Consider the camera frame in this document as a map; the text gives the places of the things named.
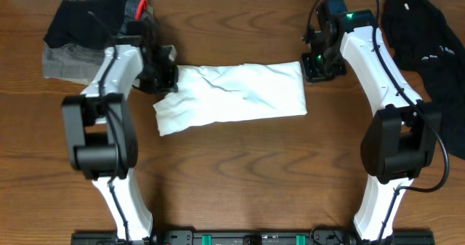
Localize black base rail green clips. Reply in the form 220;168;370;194
70;227;436;245

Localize black garment on right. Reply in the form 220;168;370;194
381;0;464;158

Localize white t-shirt with green print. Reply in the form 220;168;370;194
154;61;307;136

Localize black shorts with red trim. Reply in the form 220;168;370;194
44;0;148;49

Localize grey folded garment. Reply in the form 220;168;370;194
42;44;105;85

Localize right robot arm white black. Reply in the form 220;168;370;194
302;4;442;244

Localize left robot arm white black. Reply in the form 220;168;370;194
62;44;177;244

